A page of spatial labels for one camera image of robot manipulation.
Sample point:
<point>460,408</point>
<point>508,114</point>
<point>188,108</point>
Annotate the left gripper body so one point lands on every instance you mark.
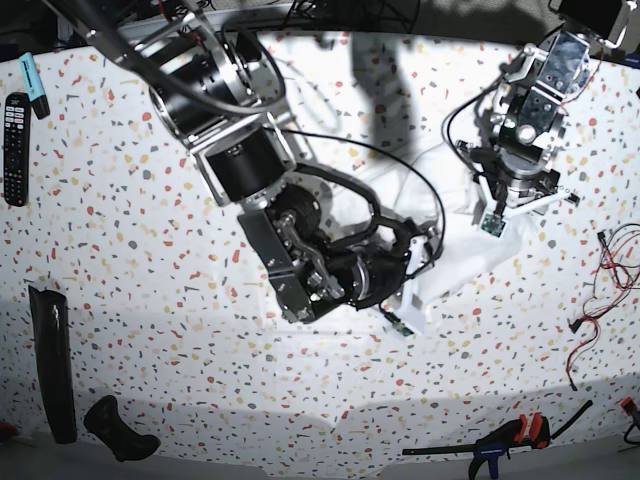
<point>511,180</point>

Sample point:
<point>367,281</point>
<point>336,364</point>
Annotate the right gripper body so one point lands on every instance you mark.
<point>383,270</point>

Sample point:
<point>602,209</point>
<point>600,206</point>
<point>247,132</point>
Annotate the white T-shirt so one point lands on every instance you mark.
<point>423,180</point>

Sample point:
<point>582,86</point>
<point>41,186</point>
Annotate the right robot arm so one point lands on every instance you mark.
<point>201,85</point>

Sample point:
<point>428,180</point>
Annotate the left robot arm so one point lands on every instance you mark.
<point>523,128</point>

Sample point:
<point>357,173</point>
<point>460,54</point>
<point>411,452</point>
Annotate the black orange bar clamp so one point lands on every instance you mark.
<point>490,448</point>

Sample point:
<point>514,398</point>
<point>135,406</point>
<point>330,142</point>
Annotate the long black pouch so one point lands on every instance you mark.
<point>52,349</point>

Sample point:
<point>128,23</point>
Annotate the blue highlighter marker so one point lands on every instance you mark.
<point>33,86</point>

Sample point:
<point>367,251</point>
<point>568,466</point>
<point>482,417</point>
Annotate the black TV remote control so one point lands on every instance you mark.
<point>16,144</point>

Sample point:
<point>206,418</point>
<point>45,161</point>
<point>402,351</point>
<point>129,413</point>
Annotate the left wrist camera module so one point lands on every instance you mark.
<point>493,224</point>

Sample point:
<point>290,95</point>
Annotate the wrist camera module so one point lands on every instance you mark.
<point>493,224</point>
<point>407,307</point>

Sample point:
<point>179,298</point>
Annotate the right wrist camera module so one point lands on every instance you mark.
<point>407,307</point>

